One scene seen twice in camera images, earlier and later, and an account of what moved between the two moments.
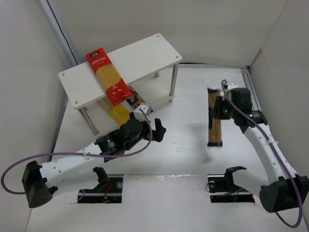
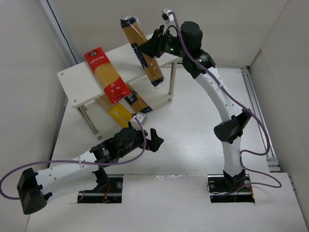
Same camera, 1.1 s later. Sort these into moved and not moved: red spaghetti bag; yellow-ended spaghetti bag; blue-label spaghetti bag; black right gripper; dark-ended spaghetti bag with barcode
Moved: dark-ended spaghetti bag with barcode; black right gripper
Not moved: yellow-ended spaghetti bag; blue-label spaghetti bag; red spaghetti bag
